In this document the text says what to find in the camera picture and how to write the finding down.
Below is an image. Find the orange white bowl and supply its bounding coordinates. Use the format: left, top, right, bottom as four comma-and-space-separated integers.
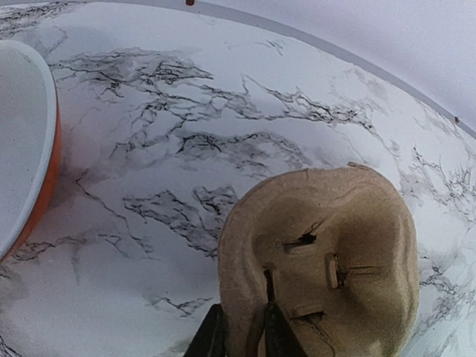
1, 40, 62, 260

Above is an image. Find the cardboard cup carrier tray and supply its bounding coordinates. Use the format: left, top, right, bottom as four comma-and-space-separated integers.
218, 165, 419, 356

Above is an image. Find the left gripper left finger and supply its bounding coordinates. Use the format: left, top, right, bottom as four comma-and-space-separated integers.
185, 304, 226, 357

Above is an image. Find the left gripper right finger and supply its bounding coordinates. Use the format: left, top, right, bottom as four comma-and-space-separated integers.
263, 269, 307, 357

